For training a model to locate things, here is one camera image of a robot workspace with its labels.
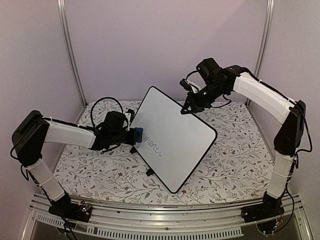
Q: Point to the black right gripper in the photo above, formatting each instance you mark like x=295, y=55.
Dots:
x=193, y=107

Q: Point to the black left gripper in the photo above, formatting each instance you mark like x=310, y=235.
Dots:
x=133, y=139

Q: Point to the blue whiteboard eraser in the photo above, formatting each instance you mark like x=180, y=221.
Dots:
x=138, y=133

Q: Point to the white whiteboard black frame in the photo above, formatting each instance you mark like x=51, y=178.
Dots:
x=172, y=144

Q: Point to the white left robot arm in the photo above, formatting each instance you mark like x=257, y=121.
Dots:
x=36, y=132

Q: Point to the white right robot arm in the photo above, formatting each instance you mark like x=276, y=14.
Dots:
x=288, y=112

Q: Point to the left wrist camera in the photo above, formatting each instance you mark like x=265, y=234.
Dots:
x=130, y=113

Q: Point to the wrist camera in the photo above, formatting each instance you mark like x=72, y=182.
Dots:
x=130, y=113
x=185, y=85

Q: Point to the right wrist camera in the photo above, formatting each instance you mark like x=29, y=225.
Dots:
x=185, y=85

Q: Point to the right aluminium frame post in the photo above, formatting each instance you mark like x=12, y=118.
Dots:
x=265, y=36

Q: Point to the aluminium frame post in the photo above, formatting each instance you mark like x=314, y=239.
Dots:
x=61, y=7
x=265, y=36

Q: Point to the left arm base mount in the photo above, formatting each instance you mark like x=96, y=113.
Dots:
x=66, y=209

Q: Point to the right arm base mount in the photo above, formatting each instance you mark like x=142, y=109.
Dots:
x=270, y=207

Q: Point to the left aluminium frame post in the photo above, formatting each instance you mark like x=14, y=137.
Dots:
x=61, y=7

